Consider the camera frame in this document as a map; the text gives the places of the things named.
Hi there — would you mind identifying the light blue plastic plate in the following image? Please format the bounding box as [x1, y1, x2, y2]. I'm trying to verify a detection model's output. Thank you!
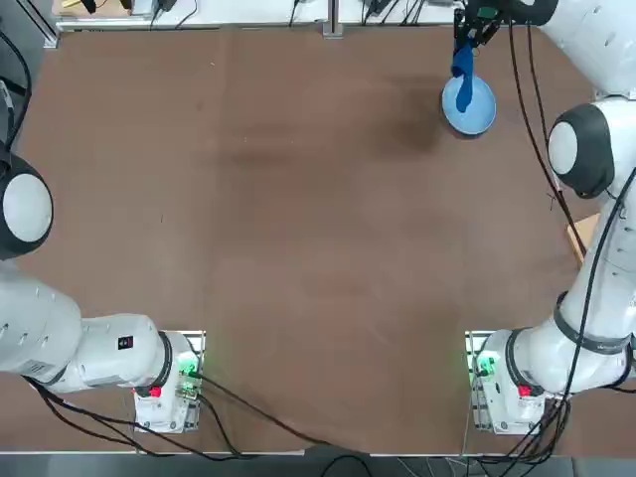
[441, 74, 498, 136]

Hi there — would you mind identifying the black base power cable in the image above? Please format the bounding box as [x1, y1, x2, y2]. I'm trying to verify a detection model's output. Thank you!
[197, 372, 354, 451]

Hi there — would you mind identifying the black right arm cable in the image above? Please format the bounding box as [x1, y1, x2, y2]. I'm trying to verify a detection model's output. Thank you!
[509, 19, 636, 448]

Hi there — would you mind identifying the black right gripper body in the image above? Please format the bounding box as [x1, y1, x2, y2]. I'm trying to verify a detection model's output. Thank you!
[464, 0, 503, 26]

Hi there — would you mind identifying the blue cloth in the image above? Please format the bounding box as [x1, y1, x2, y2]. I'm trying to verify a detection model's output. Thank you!
[449, 41, 477, 114]

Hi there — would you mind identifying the aluminium frame post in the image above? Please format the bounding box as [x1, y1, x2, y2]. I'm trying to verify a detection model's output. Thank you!
[321, 0, 345, 40]

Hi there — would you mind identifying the aluminium rail end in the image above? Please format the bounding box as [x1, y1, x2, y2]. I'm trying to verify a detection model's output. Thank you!
[42, 19, 62, 50]

